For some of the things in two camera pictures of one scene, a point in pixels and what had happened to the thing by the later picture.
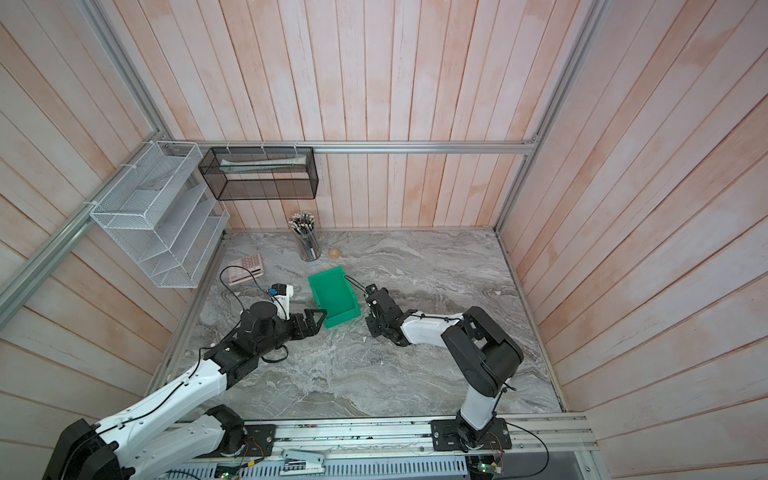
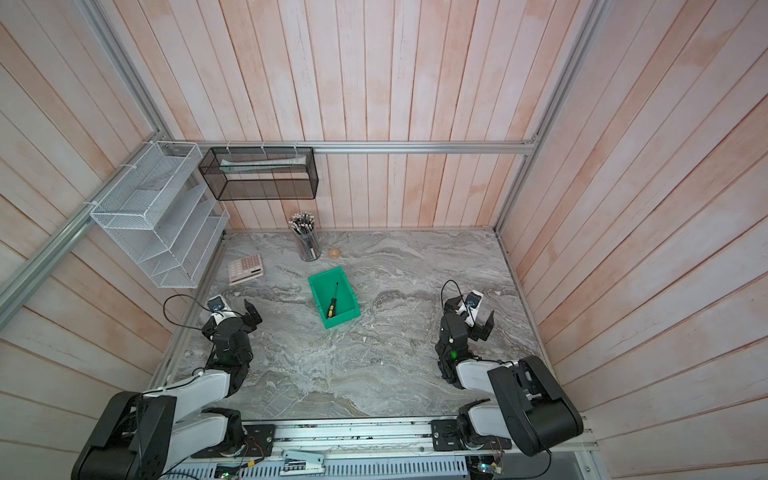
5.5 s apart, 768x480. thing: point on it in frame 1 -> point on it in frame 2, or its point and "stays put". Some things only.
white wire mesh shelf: (163, 212) stays put
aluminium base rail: (541, 448) stays put
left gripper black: (298, 319) -> (249, 317)
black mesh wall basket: (261, 173) stays put
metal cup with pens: (302, 226) stays put
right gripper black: (373, 319) -> (481, 332)
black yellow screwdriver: (353, 282) -> (332, 306)
